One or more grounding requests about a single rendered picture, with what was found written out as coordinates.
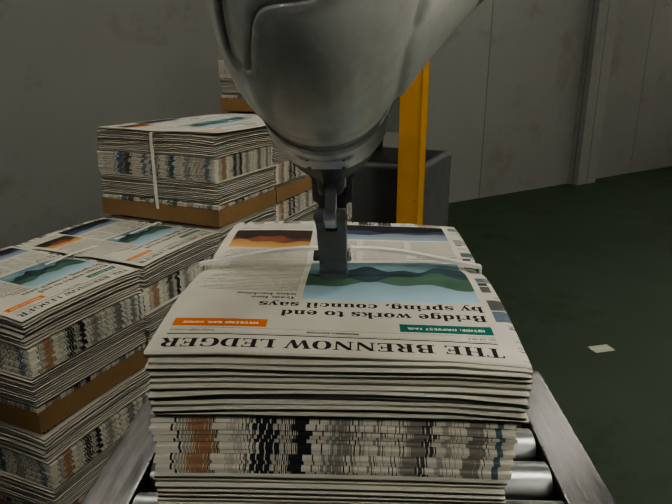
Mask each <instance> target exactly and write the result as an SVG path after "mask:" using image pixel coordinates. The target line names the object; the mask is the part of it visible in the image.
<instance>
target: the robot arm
mask: <svg viewBox="0 0 672 504"><path fill-rule="evenodd" d="M207 1H208V7H209V12H210V17H211V21H212V25H213V29H214V33H215V36H216V39H217V42H218V45H219V49H220V52H221V54H222V57H223V60H224V62H225V65H226V67H227V69H228V71H229V73H230V75H231V77H232V79H233V81H234V83H235V85H236V87H237V89H238V90H239V92H240V93H241V95H242V96H243V98H244V99H245V100H246V102H247V103H248V105H249V106H250V107H251V108H252V110H253V111H254V112H255V113H256V114H257V115H258V116H259V117H260V118H261V119H262V120H263V122H264V123H265V125H266V127H267V130H268V132H269V135H270V137H271V139H272V141H273V143H274V144H275V146H276V147H277V148H278V150H279V151H280V152H281V153H282V154H283V155H284V156H285V157H286V158H288V159H289V160H290V161H292V162H293V164H294V165H295V166H296V167H297V168H299V169H300V170H301V171H303V172H304V173H306V174H308V175H309V176H310V177H311V179H312V198H313V201H314V202H316V203H318V205H319V208H317V209H315V211H314V215H313V219H314V220H315V225H316V230H317V240H318V250H314V254H313V261H319V264H320V270H319V275H320V278H321V279H347V278H348V275H349V270H348V269H347V261H350V260H351V243H349V242H347V220H348V214H347V203H349V202H351V201H352V178H353V176H354V175H355V172H357V171H358V170H360V169H361V168H362V167H363V166H364V165H365V164H366V163H367V162H368V161H369V159H370V158H371V156H372V155H373V153H374V151H375V149H376V148H377V147H378V146H379V144H380V143H381V141H382V140H383V138H384V136H385V133H386V131H387V128H388V124H389V118H390V111H391V107H392V103H393V101H394V100H395V99H396V98H397V97H400V96H402V95H403V94H404V93H406V92H407V90H408V89H409V87H410V86H411V84H412V83H413V82H414V80H415V79H416V77H417V76H418V75H419V73H420V72H421V71H422V69H423V68H424V67H425V65H426V64H427V63H428V61H429V60H430V59H431V58H432V56H433V55H434V54H435V53H436V51H437V50H438V49H439V48H440V47H441V45H442V44H443V43H444V42H445V41H446V40H447V38H448V37H449V36H450V35H451V34H452V33H453V32H454V31H455V29H456V28H457V27H458V26H459V25H460V24H461V23H462V22H463V21H464V20H465V19H466V18H467V16H468V15H469V14H470V13H471V12H472V11H473V10H474V9H475V8H476V7H477V6H478V5H479V4H480V3H481V2H483V1H484V0H207ZM345 178H346V187H345Z"/></svg>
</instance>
